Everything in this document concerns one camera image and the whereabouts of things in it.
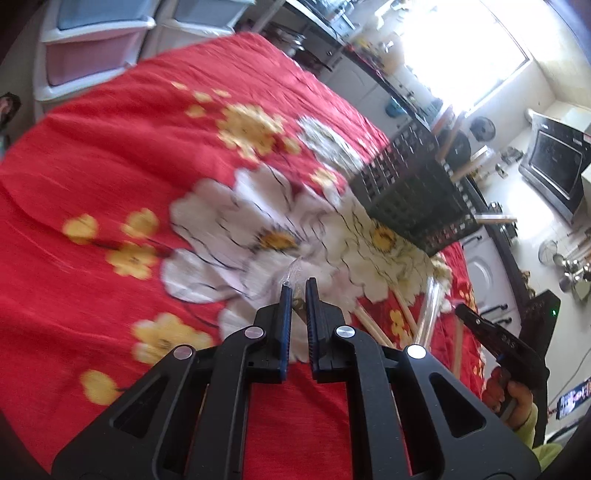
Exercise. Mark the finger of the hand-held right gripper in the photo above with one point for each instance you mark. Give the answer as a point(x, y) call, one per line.
point(478, 327)

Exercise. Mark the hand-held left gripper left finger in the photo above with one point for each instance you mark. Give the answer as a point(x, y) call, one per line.
point(285, 332)

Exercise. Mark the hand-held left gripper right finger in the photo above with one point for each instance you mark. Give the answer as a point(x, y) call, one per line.
point(311, 332)

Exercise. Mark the set of chopsticks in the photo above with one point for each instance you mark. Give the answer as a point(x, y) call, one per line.
point(427, 309)

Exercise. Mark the dark green plastic utensil basket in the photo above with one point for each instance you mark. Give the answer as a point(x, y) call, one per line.
point(406, 194)

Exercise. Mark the person's right forearm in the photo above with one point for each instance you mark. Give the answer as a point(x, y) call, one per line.
point(528, 434)

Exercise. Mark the row of hanging kitchen utensils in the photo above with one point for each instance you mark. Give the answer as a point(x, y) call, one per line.
point(570, 272)

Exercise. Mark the person's right hand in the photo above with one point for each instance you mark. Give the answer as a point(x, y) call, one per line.
point(517, 404)

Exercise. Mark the lit phone screen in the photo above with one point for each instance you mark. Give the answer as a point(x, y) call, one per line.
point(572, 399)

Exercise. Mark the steel range hood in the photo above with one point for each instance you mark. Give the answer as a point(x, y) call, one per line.
point(549, 161)

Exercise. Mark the red floral blanket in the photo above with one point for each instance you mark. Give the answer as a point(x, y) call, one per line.
point(115, 184)

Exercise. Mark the small blue hanging bin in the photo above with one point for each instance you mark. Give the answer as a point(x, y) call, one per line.
point(395, 108)

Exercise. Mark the kitchen window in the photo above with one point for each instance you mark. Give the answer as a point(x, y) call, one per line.
point(461, 46)

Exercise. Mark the metal shelf rack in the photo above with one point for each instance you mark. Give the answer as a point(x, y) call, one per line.
point(277, 23)

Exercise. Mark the blue plastic drawer tower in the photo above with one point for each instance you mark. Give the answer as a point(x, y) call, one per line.
point(203, 14)

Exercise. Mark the white plastic drawer tower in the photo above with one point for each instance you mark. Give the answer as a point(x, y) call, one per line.
point(92, 60)

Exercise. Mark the dark patterned slipper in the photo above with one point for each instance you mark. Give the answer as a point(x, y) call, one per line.
point(9, 110)

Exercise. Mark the black round wall fan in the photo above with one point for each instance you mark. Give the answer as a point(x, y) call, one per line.
point(483, 129)

